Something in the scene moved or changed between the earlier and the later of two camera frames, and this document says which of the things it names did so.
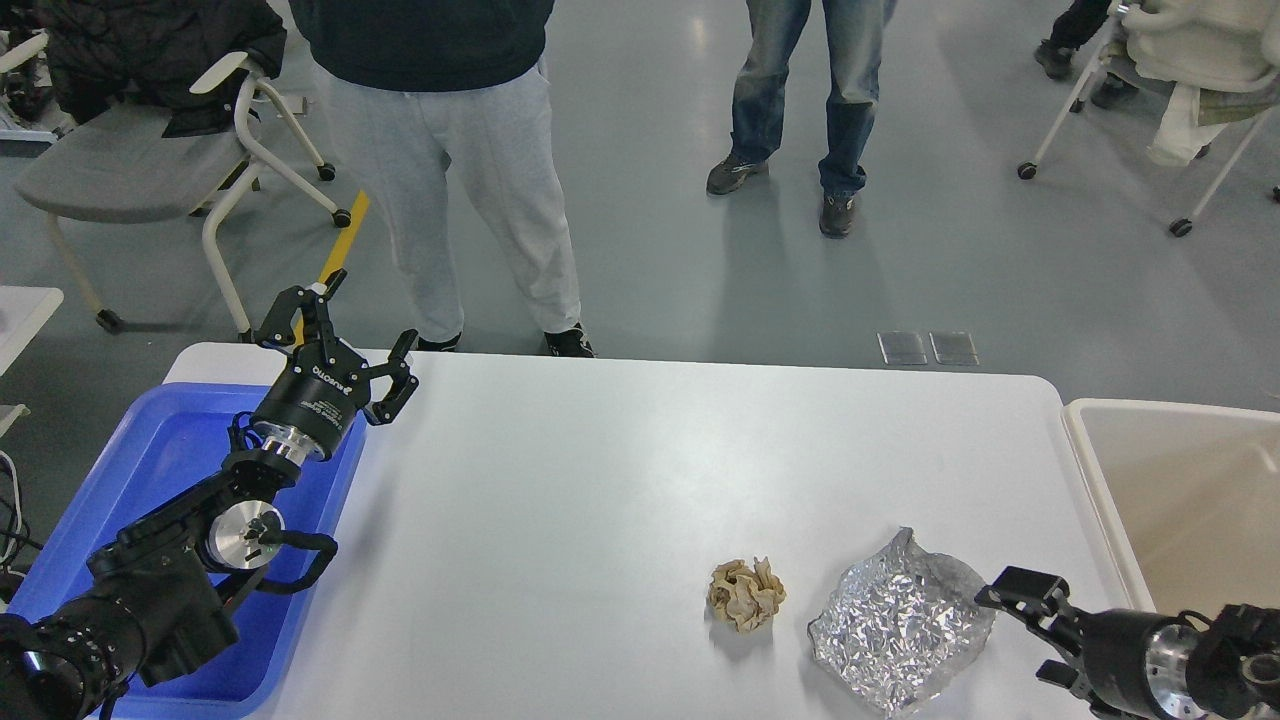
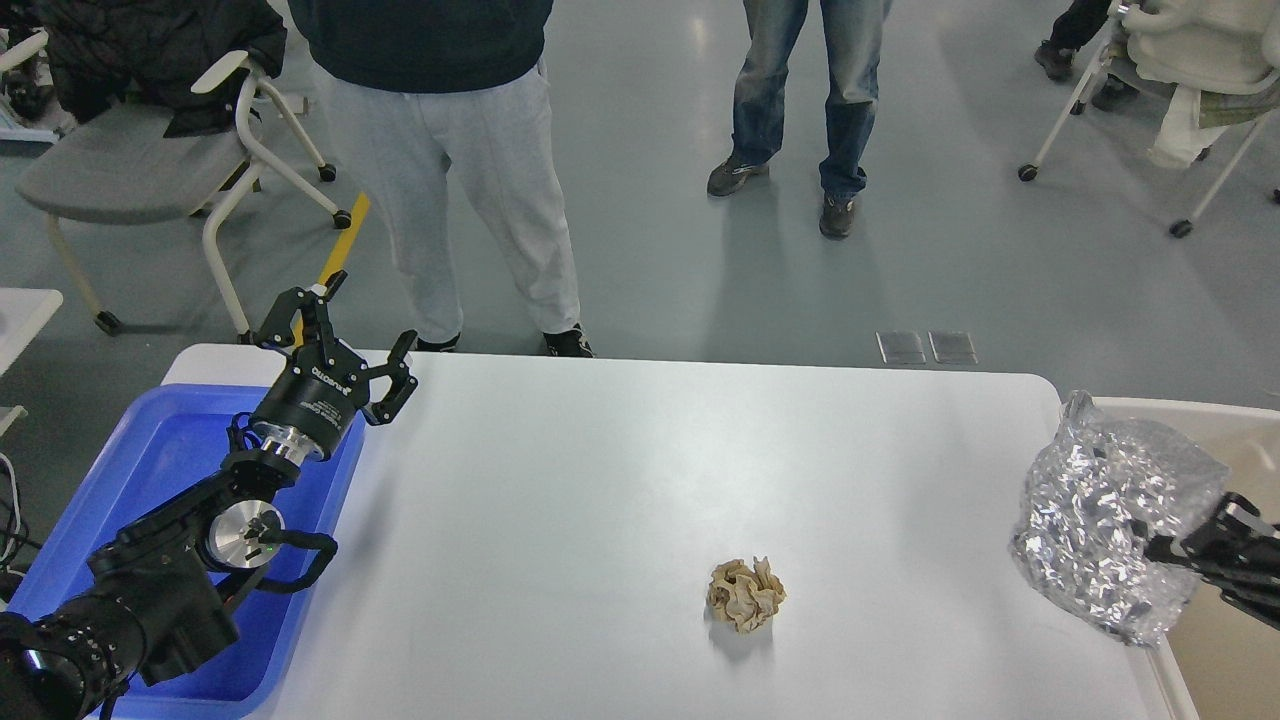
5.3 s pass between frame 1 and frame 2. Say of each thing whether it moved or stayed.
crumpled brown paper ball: stayed
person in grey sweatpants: stayed
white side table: stayed
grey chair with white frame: stayed
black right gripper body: moved
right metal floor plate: stayed
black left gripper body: stayed
